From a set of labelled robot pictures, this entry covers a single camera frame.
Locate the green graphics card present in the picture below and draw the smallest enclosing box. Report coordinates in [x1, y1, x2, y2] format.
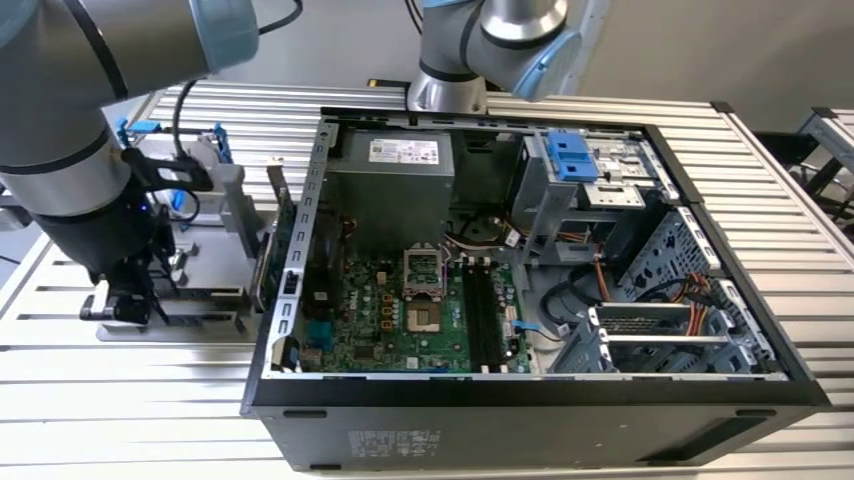
[251, 156, 299, 312]

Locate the round dark fan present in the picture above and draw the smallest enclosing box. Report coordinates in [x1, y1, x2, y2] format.
[458, 213, 510, 247]

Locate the hard disk in blue carrier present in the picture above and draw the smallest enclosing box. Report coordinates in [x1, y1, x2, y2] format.
[114, 116, 232, 174]

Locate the green motherboard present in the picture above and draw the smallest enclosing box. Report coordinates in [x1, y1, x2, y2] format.
[296, 244, 535, 374]

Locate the grey parts rack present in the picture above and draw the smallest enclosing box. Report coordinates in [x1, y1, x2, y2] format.
[96, 163, 276, 344]

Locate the grey power supply unit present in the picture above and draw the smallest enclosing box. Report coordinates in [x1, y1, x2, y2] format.
[326, 128, 458, 251]

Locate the black case fan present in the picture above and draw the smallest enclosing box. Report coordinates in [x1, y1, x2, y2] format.
[304, 197, 347, 312]

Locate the blue drive latch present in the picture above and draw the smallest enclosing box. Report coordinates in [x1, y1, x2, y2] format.
[545, 131, 598, 183]

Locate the black camera bracket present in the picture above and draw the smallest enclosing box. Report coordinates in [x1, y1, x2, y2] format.
[122, 146, 216, 194]

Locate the black open PC case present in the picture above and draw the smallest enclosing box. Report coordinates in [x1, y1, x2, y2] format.
[239, 105, 833, 474]

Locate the metal side table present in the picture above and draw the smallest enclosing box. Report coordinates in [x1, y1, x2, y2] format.
[753, 106, 854, 222]

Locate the black RAM slot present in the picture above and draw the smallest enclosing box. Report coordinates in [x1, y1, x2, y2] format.
[463, 257, 490, 374]
[478, 257, 507, 374]

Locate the orange wire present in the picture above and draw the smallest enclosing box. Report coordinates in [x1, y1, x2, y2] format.
[591, 253, 610, 304]

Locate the black camera cable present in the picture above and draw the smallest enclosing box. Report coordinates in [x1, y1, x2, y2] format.
[171, 0, 306, 167]

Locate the metal socket cover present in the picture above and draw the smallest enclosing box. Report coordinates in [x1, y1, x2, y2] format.
[402, 241, 448, 300]

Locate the grey disk bay cage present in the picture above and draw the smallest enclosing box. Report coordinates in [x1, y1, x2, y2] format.
[551, 278, 783, 375]

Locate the blue flat data wire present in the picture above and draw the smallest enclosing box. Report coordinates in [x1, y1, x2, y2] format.
[509, 318, 577, 337]

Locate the CPU socket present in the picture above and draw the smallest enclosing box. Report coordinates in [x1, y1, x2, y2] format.
[406, 298, 447, 337]

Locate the red yellow wire bundle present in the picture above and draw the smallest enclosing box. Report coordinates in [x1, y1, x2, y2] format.
[671, 272, 714, 340]

